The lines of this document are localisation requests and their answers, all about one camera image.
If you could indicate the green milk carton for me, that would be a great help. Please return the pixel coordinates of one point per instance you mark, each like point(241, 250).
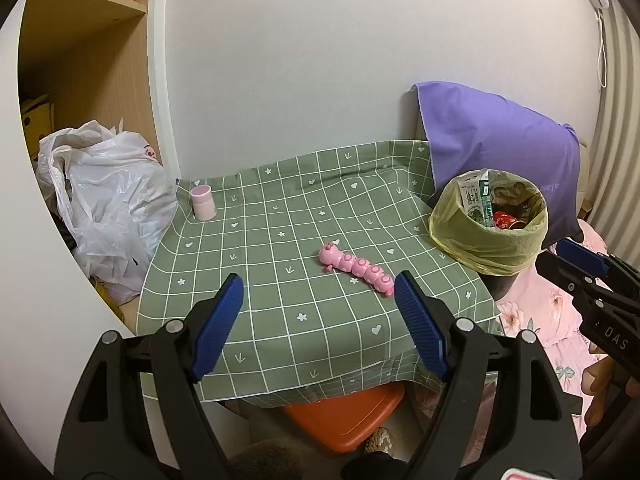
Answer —
point(472, 200)

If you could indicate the person's right hand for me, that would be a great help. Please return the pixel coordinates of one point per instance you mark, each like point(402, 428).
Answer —
point(600, 375)

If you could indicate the white pleated curtain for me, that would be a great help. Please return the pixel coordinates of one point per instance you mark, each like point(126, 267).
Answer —
point(620, 135)

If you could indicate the pink caterpillar toy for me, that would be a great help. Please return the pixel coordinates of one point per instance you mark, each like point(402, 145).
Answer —
point(355, 270)

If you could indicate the pink plastic cup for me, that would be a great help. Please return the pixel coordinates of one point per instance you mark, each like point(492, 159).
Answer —
point(202, 205)

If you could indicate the white plastic bag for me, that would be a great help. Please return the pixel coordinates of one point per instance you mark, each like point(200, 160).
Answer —
point(115, 195)

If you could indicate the pink floral bedsheet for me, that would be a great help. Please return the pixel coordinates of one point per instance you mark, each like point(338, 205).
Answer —
point(545, 310)

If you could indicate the bin with yellow bag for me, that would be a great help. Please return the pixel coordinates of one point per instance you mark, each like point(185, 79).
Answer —
point(480, 255)

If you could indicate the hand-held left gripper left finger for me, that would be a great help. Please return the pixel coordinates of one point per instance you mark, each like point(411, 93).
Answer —
point(217, 330)

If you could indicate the orange plastic stool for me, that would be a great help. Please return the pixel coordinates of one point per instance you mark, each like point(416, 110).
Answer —
point(340, 420)

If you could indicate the brown furry slipper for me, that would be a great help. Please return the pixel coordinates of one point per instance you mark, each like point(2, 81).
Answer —
point(379, 442)
point(270, 457)

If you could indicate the red and gold paper cup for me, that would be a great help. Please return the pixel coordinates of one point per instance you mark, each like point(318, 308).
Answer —
point(502, 220)

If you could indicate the green checked tablecloth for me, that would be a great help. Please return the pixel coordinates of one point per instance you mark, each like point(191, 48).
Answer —
point(280, 240)

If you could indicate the yellow cardboard box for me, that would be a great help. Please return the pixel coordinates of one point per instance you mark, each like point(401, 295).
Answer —
point(37, 120)

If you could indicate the purple pillow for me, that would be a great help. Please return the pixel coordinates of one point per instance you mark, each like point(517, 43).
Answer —
point(490, 130)

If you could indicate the wooden shelf unit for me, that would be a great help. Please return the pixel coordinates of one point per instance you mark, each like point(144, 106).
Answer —
point(85, 15)

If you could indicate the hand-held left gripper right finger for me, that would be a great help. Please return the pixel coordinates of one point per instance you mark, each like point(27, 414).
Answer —
point(422, 330)

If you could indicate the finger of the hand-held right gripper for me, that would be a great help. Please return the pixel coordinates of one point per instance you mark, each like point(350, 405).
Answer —
point(570, 277)
point(580, 255)

